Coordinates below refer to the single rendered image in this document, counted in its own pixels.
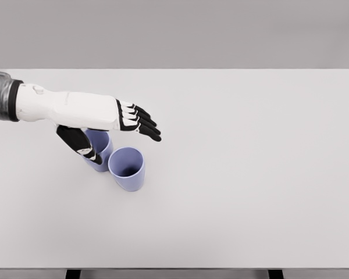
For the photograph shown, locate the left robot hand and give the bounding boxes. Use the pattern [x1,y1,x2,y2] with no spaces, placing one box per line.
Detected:
[52,91,162,166]

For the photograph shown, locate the lavender blue plastic cup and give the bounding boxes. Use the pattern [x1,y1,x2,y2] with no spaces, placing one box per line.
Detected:
[81,128,114,173]
[108,146,146,192]

